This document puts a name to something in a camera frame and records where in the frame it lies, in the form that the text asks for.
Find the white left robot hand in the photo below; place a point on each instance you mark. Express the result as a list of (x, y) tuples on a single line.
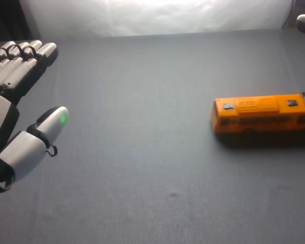
[(2, 73)]

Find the yellow toy school bus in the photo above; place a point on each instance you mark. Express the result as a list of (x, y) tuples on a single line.
[(256, 111)]

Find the white sheet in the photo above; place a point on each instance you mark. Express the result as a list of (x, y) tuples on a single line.
[(155, 15)]

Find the grey table cloth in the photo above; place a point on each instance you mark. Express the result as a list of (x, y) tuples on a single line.
[(142, 152)]

